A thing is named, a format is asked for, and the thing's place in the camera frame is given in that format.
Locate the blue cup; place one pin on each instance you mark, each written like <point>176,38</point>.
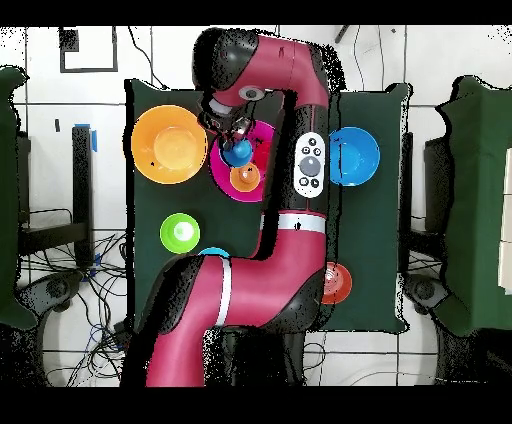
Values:
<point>238,154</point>

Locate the large pink bowl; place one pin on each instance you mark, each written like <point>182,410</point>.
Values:
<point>224,176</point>

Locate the large orange bowl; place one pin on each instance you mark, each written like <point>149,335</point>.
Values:
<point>168,144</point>

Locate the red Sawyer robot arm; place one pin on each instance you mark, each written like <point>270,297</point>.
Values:
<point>280,280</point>

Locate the large blue bowl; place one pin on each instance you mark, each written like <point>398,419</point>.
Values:
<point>356,156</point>

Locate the small green bowl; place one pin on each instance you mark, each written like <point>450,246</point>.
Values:
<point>180,233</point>

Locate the small blue bowl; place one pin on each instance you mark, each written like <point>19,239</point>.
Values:
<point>214,252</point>

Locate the blue tape strip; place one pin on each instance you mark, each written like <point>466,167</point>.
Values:
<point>94,140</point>

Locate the dark green tablecloth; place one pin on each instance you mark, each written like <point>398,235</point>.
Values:
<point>368,240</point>

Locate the small red-orange bowl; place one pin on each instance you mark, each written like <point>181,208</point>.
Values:
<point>339,284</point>

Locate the black power strip box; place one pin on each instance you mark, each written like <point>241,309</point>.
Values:
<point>122,334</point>

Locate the green cloth covered side table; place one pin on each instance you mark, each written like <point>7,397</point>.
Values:
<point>8,200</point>
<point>480,200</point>

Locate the white box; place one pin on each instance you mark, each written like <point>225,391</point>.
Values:
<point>507,260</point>

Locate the black metal post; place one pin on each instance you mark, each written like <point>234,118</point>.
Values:
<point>407,180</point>
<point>82,180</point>

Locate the black square floor frame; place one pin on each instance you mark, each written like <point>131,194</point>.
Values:
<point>68,40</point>

